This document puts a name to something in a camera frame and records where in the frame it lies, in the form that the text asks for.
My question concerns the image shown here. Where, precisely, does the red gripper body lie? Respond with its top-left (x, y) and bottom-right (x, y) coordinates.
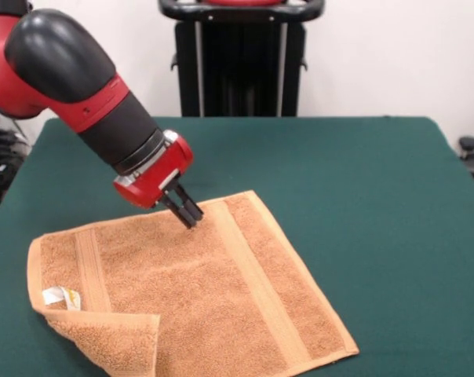
top-left (114, 135), bottom-right (195, 210)

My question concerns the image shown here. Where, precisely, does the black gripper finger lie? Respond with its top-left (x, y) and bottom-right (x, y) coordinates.
top-left (173, 182), bottom-right (205, 224)
top-left (161, 192), bottom-right (197, 230)

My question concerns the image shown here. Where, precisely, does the orange terry towel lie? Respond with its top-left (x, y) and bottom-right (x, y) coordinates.
top-left (27, 190), bottom-right (359, 377)

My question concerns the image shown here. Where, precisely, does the dark green table cloth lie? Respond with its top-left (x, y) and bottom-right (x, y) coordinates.
top-left (0, 115), bottom-right (474, 377)

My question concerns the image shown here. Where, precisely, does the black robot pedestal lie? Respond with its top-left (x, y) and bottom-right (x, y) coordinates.
top-left (157, 0), bottom-right (324, 118)

